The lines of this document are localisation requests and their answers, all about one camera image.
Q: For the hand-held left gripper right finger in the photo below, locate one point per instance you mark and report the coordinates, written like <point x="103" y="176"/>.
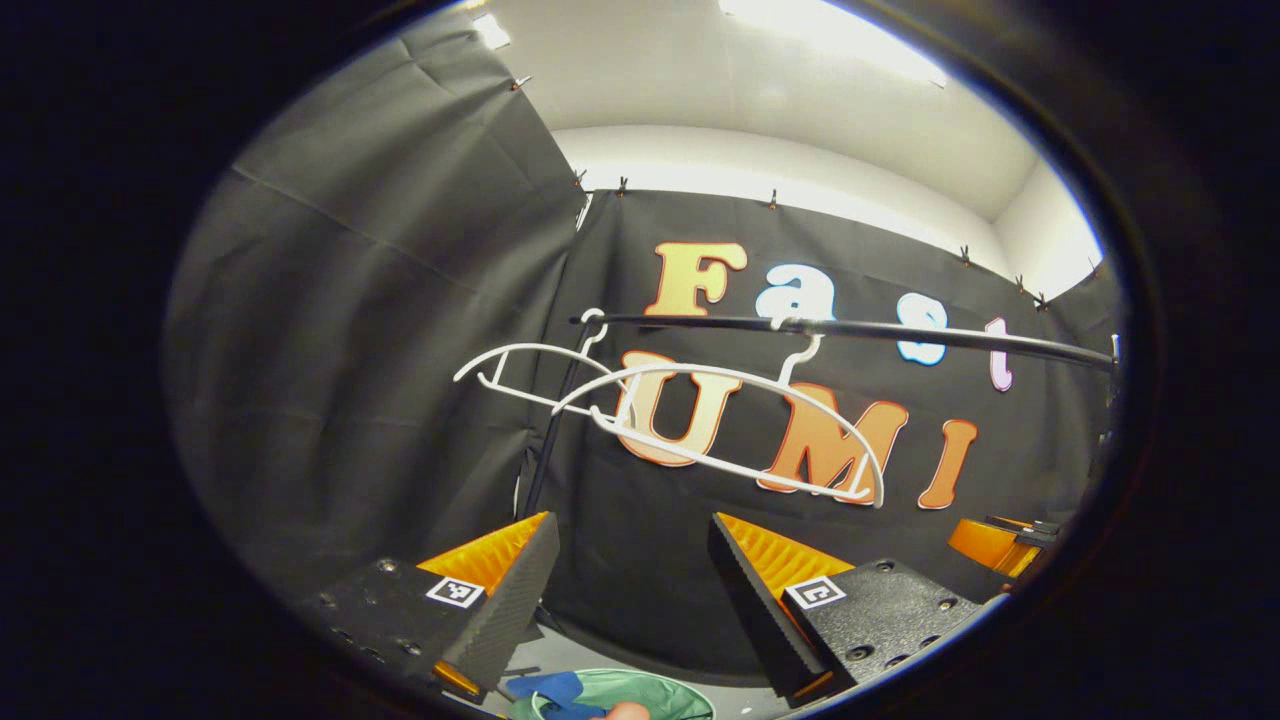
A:
<point x="760" y="610"/>

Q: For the black backdrop cloth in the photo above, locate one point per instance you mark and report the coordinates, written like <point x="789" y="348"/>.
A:
<point x="330" y="330"/>

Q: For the black clothes rack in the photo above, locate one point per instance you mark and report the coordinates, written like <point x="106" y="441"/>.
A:
<point x="900" y="333"/>

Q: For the small ceiling light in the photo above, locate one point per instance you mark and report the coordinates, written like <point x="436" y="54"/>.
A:
<point x="492" y="30"/>

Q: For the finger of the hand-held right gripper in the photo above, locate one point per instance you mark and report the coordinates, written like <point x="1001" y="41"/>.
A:
<point x="985" y="545"/>

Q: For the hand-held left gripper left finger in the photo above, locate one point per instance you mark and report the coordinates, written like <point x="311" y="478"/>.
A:
<point x="510" y="610"/>

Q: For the white plastic clothes hanger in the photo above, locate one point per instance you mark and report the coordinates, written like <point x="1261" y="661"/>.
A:
<point x="740" y="371"/>
<point x="530" y="346"/>

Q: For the green laundry hamper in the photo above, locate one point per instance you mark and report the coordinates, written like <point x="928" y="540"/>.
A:
<point x="650" y="690"/>

